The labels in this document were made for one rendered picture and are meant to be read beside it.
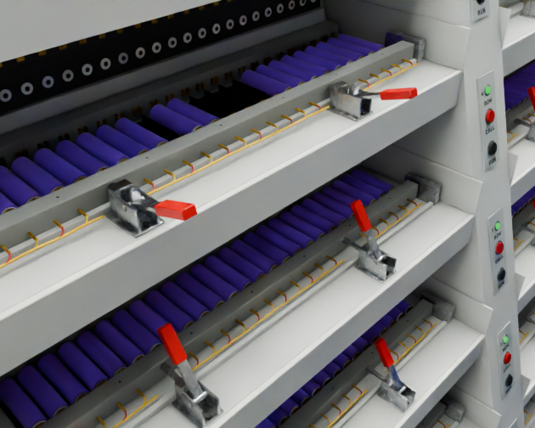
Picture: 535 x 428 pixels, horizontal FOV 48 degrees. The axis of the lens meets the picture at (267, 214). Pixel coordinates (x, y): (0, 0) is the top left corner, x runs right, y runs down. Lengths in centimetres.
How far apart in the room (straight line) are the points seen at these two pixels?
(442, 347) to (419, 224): 19
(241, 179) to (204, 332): 17
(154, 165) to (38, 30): 15
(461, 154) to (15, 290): 56
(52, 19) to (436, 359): 66
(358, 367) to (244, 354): 24
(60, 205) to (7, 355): 11
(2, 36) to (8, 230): 13
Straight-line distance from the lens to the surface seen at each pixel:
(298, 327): 64
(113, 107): 61
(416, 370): 86
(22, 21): 42
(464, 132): 79
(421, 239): 77
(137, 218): 45
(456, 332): 92
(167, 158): 52
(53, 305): 44
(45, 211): 47
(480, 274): 88
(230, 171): 53
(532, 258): 109
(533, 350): 120
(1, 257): 47
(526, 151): 101
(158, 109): 61
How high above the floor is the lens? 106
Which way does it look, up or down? 23 degrees down
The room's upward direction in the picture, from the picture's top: 13 degrees counter-clockwise
